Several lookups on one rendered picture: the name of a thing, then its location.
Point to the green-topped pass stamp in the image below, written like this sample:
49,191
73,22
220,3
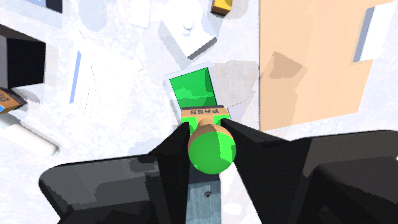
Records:
211,147

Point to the yellow-handled rubber stamp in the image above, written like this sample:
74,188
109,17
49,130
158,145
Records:
221,7

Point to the white stamp pad tin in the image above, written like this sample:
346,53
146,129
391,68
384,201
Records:
55,5

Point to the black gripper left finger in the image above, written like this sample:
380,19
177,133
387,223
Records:
160,176

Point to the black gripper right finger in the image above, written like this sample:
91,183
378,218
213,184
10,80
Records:
276,172

